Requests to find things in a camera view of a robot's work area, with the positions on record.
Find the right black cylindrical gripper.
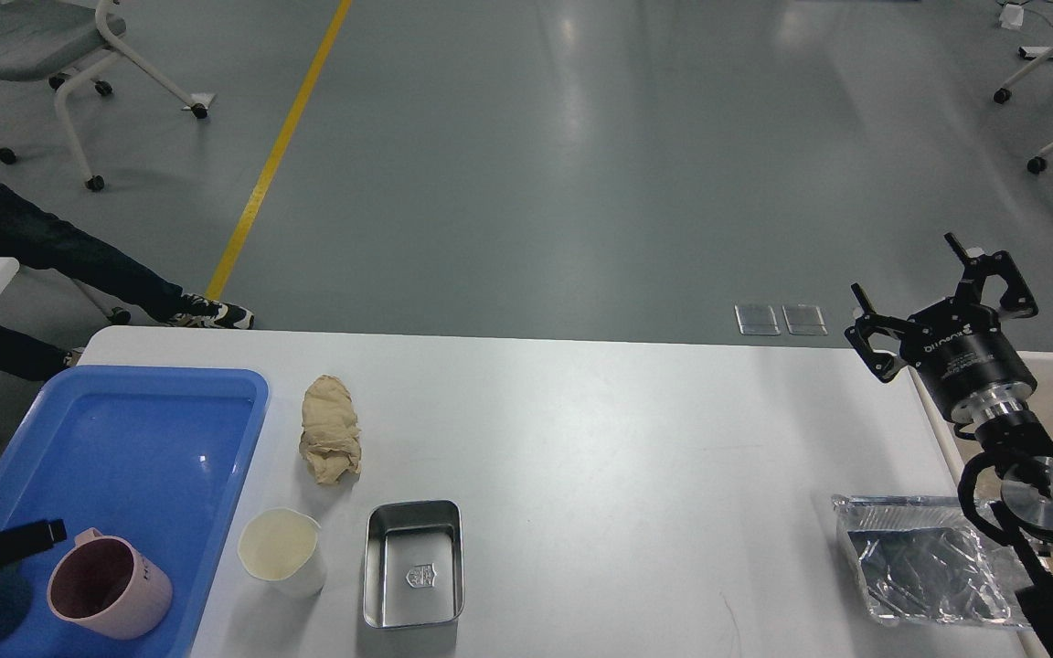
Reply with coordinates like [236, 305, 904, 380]
[845, 232, 1039, 423]

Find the pink plastic mug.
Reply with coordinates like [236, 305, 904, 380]
[46, 527, 173, 641]

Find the rectangular steel container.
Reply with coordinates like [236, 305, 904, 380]
[362, 500, 465, 631]

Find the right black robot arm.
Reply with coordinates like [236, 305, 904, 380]
[845, 233, 1053, 657]

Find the right floor socket plate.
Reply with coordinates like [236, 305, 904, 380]
[781, 303, 830, 336]

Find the floor socket plate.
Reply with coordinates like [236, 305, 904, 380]
[781, 303, 830, 336]
[734, 303, 782, 336]

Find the left floor socket plate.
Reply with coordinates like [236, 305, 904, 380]
[734, 303, 782, 336]

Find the blue plastic tray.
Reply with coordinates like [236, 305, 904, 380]
[0, 366, 269, 657]

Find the aluminium foil tray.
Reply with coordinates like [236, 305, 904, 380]
[831, 494, 1031, 631]

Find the cream white cup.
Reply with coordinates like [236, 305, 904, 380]
[237, 507, 326, 599]

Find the white floor power adapter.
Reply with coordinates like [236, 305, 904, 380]
[998, 3, 1025, 32]

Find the seated person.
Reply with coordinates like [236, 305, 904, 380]
[0, 183, 255, 382]

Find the crumpled beige cloth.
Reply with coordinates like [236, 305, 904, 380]
[298, 375, 362, 486]

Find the grey office chair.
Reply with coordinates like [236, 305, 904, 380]
[0, 1, 208, 192]

